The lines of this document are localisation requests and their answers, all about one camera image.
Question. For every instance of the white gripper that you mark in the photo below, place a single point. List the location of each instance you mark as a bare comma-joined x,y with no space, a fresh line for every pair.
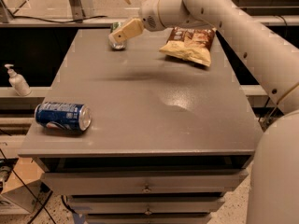
149,15

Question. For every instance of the green soda can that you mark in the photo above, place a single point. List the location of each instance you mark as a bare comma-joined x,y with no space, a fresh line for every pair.
113,41

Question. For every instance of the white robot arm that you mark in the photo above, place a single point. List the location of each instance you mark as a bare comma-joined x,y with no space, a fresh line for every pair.
269,60

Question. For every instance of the blue pepsi can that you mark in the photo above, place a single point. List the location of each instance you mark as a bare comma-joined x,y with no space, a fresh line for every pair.
64,116

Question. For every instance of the brown yellow chip bag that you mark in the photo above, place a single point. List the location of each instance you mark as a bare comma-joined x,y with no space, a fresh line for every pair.
191,45

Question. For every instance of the grey drawer cabinet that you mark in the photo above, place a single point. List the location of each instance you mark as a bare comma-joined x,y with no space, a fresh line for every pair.
149,113

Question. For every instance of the white pump bottle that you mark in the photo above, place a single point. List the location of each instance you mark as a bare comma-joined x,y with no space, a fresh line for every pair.
17,81

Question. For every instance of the top grey drawer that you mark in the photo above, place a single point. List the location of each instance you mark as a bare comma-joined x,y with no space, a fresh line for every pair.
112,183

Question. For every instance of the grey drawer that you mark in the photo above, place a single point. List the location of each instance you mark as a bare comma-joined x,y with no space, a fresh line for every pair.
112,183
145,204
151,219

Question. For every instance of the middle grey drawer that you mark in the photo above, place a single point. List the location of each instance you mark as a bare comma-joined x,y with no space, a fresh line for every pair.
145,204

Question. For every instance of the cardboard box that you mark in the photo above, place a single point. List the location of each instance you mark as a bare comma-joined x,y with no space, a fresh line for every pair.
20,191

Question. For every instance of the bottom grey drawer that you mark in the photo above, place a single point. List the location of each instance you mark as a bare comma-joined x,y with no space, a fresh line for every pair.
151,219

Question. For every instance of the left metal bracket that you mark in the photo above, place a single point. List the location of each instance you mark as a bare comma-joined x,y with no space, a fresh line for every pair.
81,9

